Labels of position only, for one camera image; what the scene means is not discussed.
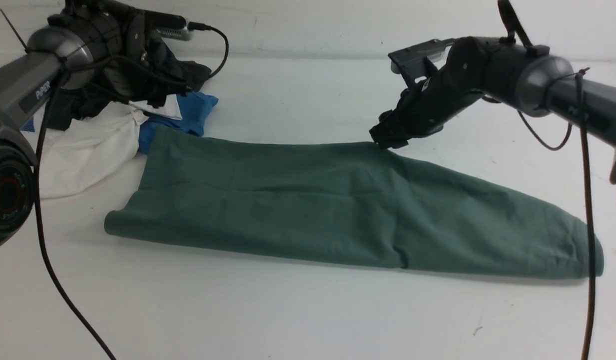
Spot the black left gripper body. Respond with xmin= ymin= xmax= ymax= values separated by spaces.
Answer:
xmin=104 ymin=10 xmax=186 ymax=96

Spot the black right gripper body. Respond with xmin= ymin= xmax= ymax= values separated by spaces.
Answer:
xmin=391 ymin=64 xmax=483 ymax=139

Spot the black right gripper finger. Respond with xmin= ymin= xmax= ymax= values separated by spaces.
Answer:
xmin=380 ymin=135 xmax=409 ymax=150
xmin=369 ymin=112 xmax=402 ymax=146

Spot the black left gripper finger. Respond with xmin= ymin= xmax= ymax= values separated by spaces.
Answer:
xmin=130 ymin=85 xmax=193 ymax=109

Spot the green long-sleeved shirt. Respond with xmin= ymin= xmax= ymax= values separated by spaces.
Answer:
xmin=104 ymin=129 xmax=590 ymax=280

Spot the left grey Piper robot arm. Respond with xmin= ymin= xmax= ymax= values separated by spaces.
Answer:
xmin=0 ymin=0 xmax=218 ymax=246

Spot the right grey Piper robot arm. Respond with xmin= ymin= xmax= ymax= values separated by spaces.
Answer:
xmin=370 ymin=36 xmax=616 ymax=185

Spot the blue shirt in pile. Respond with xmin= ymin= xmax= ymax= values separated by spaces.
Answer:
xmin=43 ymin=92 xmax=218 ymax=160

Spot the white shirt in pile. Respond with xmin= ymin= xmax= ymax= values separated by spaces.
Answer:
xmin=39 ymin=95 xmax=182 ymax=199

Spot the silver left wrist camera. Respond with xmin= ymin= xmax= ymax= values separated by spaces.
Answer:
xmin=145 ymin=11 xmax=212 ymax=42

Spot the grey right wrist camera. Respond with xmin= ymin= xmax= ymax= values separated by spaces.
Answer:
xmin=388 ymin=38 xmax=455 ymax=79

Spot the brown right arm cable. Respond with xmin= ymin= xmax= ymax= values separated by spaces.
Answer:
xmin=483 ymin=67 xmax=599 ymax=360

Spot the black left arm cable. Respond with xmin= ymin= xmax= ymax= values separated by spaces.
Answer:
xmin=33 ymin=22 xmax=229 ymax=360

